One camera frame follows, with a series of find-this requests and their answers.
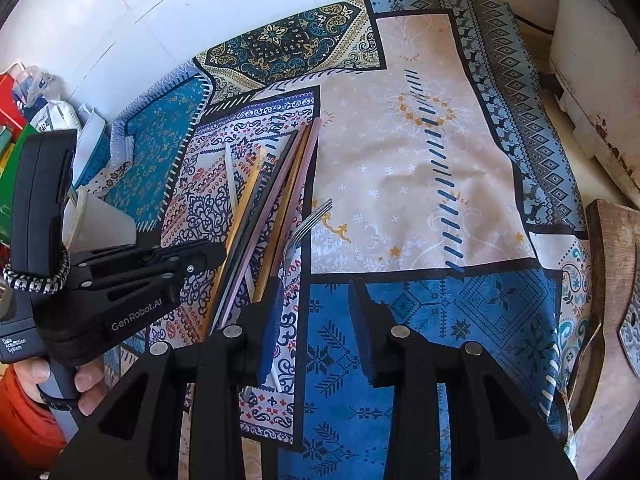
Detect dark green chopstick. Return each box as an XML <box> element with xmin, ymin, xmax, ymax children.
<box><xmin>210</xmin><ymin>130</ymin><xmax>303</xmax><ymax>334</ymax></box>

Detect pink chopstick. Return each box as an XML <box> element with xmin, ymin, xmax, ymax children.
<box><xmin>207</xmin><ymin>117</ymin><xmax>322</xmax><ymax>332</ymax></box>

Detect brown wooden chopstick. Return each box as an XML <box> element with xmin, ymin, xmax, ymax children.
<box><xmin>252</xmin><ymin>125</ymin><xmax>311</xmax><ymax>302</ymax></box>

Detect metal fork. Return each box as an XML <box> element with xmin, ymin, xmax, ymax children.
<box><xmin>284</xmin><ymin>198</ymin><xmax>333</xmax><ymax>258</ymax></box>

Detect yellow wooden chopstick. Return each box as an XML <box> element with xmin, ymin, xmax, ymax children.
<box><xmin>203</xmin><ymin>148</ymin><xmax>265</xmax><ymax>338</ymax></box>

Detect white plastic chopstick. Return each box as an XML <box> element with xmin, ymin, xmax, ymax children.
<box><xmin>224</xmin><ymin>143</ymin><xmax>238</xmax><ymax>214</ymax></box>

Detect person's left hand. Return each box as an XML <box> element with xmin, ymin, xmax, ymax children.
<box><xmin>12</xmin><ymin>358</ymin><xmax>107</xmax><ymax>416</ymax></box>

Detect white ceramic utensil cup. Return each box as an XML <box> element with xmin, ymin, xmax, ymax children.
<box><xmin>62</xmin><ymin>188</ymin><xmax>137</xmax><ymax>254</ymax></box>

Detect green metal box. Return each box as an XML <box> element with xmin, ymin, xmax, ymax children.
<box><xmin>0</xmin><ymin>124</ymin><xmax>37</xmax><ymax>246</ymax></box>

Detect red tin box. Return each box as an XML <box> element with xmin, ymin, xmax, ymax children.
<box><xmin>0</xmin><ymin>73</ymin><xmax>27</xmax><ymax>142</ymax></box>

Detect white blue plastic bag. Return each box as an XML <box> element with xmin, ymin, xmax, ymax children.
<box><xmin>12</xmin><ymin>65</ymin><xmax>81</xmax><ymax>132</ymax></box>

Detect patchwork patterned table cloth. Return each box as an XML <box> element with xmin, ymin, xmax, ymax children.
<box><xmin>91</xmin><ymin>0</ymin><xmax>590</xmax><ymax>479</ymax></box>

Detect white rice cooker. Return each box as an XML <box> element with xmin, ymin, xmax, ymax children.
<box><xmin>550</xmin><ymin>0</ymin><xmax>639</xmax><ymax>203</ymax></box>

